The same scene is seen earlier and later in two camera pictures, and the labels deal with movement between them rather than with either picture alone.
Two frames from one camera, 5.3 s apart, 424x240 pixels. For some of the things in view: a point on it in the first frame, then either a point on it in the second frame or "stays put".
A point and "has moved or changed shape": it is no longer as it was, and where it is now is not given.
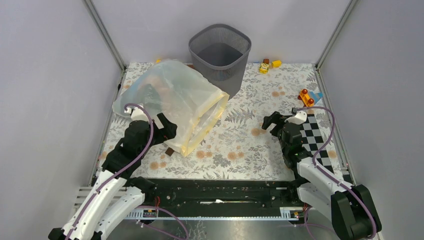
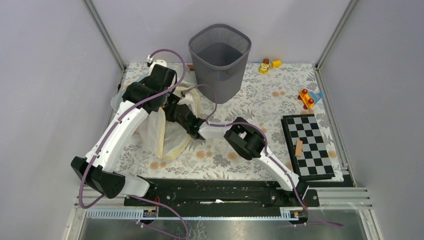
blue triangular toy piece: x=316 y=96 stays put
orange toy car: x=307 y=101 stays put
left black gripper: x=168 y=132 to x=146 y=80
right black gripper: x=276 y=118 to x=169 y=110
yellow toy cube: x=276 y=63 stays put
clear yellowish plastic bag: x=171 y=87 has moved or changed shape
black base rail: x=223 y=194 stays put
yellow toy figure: x=263 y=68 stays put
